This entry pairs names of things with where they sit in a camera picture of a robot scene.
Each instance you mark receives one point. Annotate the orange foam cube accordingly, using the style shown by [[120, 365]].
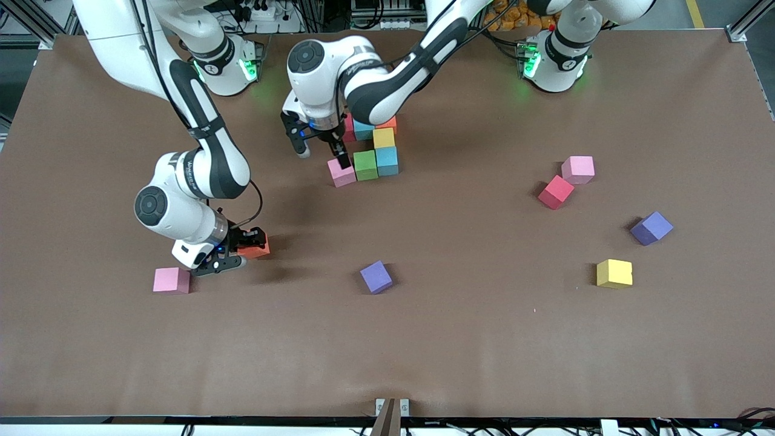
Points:
[[389, 124], [257, 251]]

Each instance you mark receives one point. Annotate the purple foam cube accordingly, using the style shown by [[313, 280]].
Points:
[[651, 229], [376, 278]]

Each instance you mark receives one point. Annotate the white plastic box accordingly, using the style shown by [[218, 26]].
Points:
[[608, 429]]

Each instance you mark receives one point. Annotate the yellow foam cube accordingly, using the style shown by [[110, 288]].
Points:
[[614, 274], [384, 138]]

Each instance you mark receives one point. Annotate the green foam cube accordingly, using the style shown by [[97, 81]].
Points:
[[365, 166]]

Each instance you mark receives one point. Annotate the white power strip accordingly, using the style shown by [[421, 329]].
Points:
[[266, 15]]

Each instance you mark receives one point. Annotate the metal table edge bracket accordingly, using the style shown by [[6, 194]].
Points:
[[379, 406]]

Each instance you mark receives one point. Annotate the orange fruit net bag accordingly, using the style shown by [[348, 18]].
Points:
[[514, 18]]

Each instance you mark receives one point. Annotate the pink foam cube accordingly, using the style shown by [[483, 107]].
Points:
[[172, 281], [342, 175], [578, 171]]

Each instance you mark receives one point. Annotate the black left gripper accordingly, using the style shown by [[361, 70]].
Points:
[[335, 141]]

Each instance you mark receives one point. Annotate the red foam cube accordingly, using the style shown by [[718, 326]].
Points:
[[556, 192], [349, 130]]

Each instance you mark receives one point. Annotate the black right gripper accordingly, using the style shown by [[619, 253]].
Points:
[[240, 238]]

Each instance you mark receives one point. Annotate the white equipment rack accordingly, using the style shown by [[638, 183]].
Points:
[[387, 23]]

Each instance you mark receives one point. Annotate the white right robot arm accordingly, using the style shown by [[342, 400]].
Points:
[[181, 200]]

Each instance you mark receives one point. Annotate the blue foam cube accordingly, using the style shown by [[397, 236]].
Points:
[[363, 130], [387, 161]]

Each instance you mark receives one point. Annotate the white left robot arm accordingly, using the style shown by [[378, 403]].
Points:
[[339, 72]]

